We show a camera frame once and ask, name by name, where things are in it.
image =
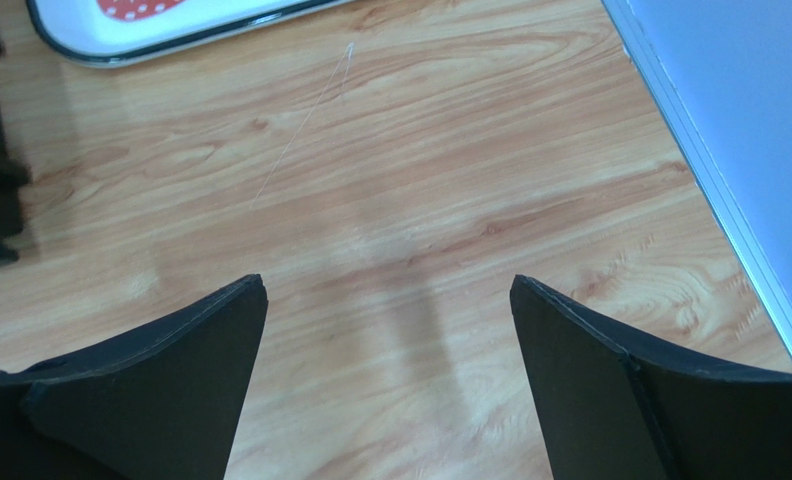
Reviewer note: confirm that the strawberry print serving tray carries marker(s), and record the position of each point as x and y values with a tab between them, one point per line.
114	34

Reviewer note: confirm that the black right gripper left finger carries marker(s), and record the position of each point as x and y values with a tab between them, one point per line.
160	401

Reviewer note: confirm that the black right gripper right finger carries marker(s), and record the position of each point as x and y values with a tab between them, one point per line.
615	402

